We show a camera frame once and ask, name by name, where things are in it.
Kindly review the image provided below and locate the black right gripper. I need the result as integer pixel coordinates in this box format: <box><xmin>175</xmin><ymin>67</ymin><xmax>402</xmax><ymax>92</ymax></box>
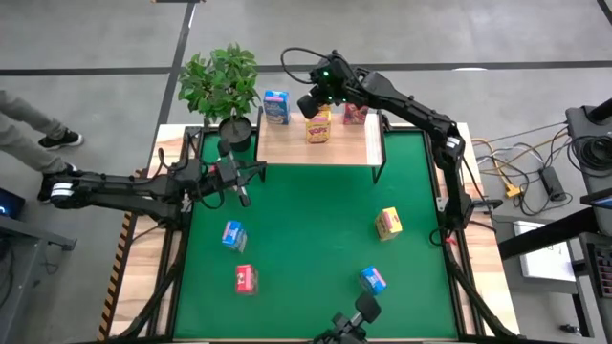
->
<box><xmin>296</xmin><ymin>50</ymin><xmax>372</xmax><ymax>119</ymax></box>

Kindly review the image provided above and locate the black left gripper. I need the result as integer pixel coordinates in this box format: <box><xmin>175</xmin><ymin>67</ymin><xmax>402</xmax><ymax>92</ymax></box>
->
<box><xmin>188</xmin><ymin>139</ymin><xmax>268</xmax><ymax>208</ymax></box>

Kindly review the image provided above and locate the blue Rice Krispies cereal box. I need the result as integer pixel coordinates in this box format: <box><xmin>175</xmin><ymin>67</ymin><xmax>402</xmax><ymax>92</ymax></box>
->
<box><xmin>358</xmin><ymin>265</ymin><xmax>388</xmax><ymax>297</ymax></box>
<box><xmin>263</xmin><ymin>90</ymin><xmax>292</xmax><ymax>126</ymax></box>
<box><xmin>221</xmin><ymin>220</ymin><xmax>249</xmax><ymax>253</ymax></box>

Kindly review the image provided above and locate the wooden shelf with black legs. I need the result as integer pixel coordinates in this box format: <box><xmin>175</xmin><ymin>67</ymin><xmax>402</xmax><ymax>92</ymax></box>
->
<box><xmin>254</xmin><ymin>105</ymin><xmax>392</xmax><ymax>185</ymax></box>

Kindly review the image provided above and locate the green plant in black pot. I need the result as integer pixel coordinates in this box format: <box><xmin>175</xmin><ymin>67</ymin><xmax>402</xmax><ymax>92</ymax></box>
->
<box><xmin>177</xmin><ymin>42</ymin><xmax>262</xmax><ymax>153</ymax></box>

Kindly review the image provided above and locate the green table mat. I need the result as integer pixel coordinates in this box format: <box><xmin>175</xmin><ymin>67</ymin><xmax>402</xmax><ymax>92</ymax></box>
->
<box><xmin>172</xmin><ymin>129</ymin><xmax>459</xmax><ymax>340</ymax></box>

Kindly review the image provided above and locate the black jointed device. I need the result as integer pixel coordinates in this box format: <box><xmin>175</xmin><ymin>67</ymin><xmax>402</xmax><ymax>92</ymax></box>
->
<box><xmin>313</xmin><ymin>290</ymin><xmax>383</xmax><ymax>344</ymax></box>

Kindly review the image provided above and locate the yellow black hazard tape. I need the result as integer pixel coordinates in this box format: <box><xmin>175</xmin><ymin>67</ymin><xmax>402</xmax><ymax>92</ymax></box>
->
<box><xmin>98</xmin><ymin>212</ymin><xmax>134</xmax><ymax>341</ymax></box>

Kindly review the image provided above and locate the person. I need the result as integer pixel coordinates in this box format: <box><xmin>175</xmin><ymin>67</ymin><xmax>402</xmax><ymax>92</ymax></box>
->
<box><xmin>0</xmin><ymin>89</ymin><xmax>85</xmax><ymax>204</ymax></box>

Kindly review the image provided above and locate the dark monitor screen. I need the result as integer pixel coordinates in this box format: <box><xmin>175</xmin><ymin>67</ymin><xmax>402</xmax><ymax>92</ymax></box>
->
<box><xmin>0</xmin><ymin>187</ymin><xmax>26</xmax><ymax>221</ymax></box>

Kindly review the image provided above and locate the black desk beam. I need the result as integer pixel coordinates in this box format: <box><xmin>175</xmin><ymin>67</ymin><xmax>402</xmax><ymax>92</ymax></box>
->
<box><xmin>496</xmin><ymin>207</ymin><xmax>601</xmax><ymax>262</ymax></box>

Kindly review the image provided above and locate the white paper sheet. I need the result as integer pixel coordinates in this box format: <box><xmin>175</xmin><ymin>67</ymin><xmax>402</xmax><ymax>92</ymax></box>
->
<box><xmin>514</xmin><ymin>220</ymin><xmax>578</xmax><ymax>283</ymax></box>

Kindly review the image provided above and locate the backlit black keyboard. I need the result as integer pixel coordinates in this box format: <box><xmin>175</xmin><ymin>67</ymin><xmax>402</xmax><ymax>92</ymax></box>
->
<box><xmin>586</xmin><ymin>241</ymin><xmax>612</xmax><ymax>300</ymax></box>

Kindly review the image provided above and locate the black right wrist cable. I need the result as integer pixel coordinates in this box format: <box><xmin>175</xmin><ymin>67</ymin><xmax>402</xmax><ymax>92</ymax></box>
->
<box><xmin>279</xmin><ymin>46</ymin><xmax>336</xmax><ymax>86</ymax></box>

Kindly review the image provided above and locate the black table frame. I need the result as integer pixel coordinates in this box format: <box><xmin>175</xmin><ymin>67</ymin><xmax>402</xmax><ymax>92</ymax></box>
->
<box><xmin>98</xmin><ymin>122</ymin><xmax>522</xmax><ymax>344</ymax></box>

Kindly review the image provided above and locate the coiled black cable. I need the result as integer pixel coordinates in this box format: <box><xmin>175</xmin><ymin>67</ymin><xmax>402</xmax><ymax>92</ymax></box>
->
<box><xmin>568</xmin><ymin>135</ymin><xmax>612</xmax><ymax>181</ymax></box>

